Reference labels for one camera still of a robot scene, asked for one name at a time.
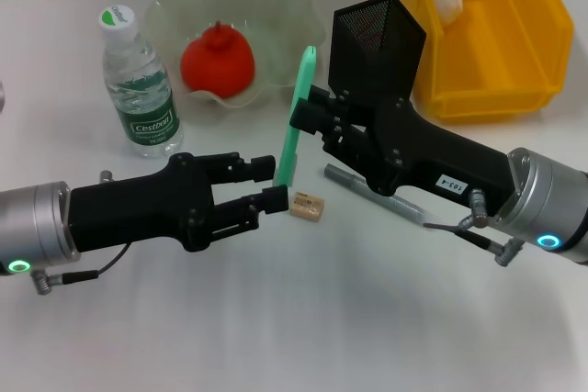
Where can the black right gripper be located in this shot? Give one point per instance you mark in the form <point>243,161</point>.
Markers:
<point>427,162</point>

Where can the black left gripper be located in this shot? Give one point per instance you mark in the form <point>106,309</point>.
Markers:
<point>138,208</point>

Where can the grey marker pen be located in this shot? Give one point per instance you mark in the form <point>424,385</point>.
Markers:
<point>341,175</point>

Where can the translucent green fruit bowl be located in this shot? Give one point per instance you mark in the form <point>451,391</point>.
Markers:
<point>285,20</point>

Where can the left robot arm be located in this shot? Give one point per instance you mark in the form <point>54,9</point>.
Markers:
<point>37,227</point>

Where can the orange fruit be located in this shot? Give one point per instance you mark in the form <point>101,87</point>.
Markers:
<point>216,66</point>

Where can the clear water bottle green label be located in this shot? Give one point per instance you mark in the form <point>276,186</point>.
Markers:
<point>147,103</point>

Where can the yellow plastic bin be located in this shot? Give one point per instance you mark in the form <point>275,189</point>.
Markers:
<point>500,52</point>

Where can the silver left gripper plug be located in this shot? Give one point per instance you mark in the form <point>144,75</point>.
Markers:
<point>106,176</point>

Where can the green utility knife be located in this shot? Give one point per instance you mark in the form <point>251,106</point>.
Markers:
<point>301,80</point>

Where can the beige eraser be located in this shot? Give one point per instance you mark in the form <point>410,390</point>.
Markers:
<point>307,206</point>

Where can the black mesh pen holder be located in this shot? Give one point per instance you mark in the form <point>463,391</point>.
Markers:
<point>372,57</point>

